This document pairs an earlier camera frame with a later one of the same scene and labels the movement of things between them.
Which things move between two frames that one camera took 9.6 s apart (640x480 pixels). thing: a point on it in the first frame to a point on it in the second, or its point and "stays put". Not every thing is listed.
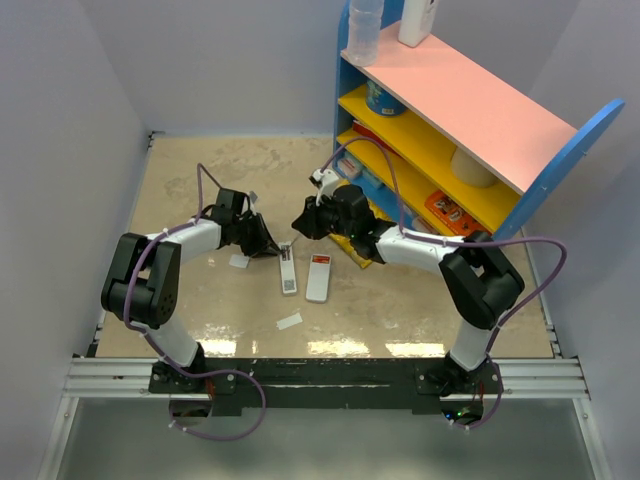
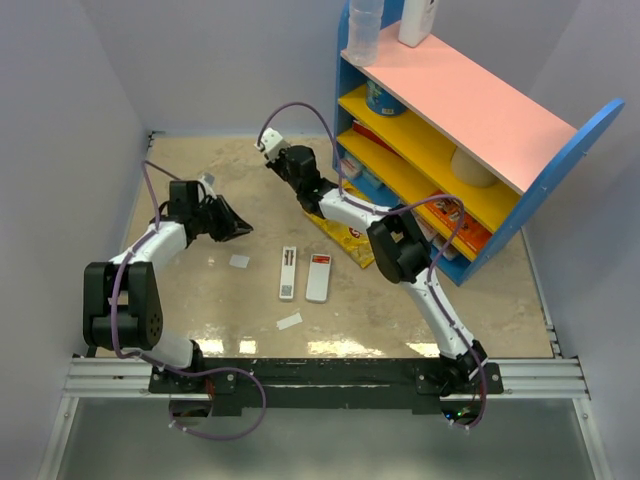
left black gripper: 264,245 to 227,231
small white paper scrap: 289,321 stays put
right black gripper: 308,223 to 276,164
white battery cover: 239,260 stays put
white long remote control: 287,272 stays put
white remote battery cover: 318,280 stays put
